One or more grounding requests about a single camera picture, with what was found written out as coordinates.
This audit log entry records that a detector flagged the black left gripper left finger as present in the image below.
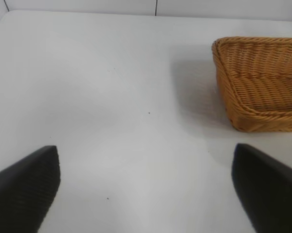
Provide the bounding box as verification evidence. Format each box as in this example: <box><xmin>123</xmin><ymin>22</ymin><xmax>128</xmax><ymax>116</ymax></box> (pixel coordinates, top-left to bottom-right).
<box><xmin>0</xmin><ymin>145</ymin><xmax>62</xmax><ymax>233</ymax></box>

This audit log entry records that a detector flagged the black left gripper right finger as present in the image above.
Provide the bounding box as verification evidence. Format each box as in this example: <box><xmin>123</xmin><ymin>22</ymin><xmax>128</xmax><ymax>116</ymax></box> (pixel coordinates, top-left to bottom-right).
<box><xmin>231</xmin><ymin>143</ymin><xmax>292</xmax><ymax>233</ymax></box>

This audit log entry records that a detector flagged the brown woven wicker basket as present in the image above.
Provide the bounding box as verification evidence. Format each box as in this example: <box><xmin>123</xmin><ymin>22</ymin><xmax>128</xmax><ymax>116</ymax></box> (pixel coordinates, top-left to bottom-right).
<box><xmin>211</xmin><ymin>36</ymin><xmax>292</xmax><ymax>133</ymax></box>

